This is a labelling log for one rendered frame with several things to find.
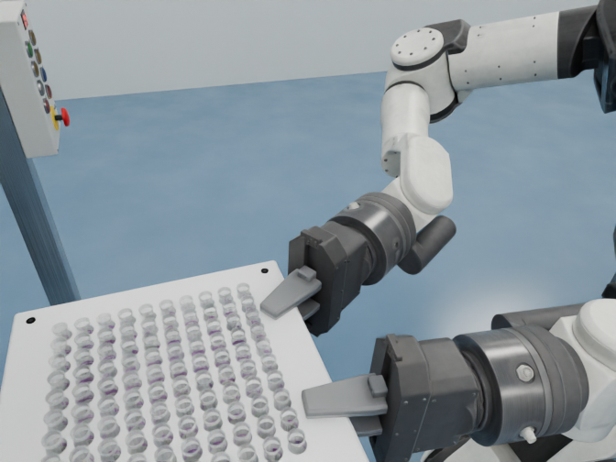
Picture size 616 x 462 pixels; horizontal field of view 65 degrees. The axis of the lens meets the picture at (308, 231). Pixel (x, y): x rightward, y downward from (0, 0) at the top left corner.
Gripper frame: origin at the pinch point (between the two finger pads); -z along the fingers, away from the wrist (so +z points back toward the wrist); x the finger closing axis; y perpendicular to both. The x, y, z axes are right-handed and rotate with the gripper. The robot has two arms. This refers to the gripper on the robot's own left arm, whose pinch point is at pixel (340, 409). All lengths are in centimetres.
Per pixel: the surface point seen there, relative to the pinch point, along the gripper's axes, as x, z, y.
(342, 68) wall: 95, 113, 384
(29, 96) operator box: 2, -40, 76
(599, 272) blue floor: 102, 159, 112
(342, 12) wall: 50, 108, 383
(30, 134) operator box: 10, -42, 76
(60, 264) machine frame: 43, -44, 76
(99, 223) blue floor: 106, -62, 188
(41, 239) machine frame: 35, -46, 75
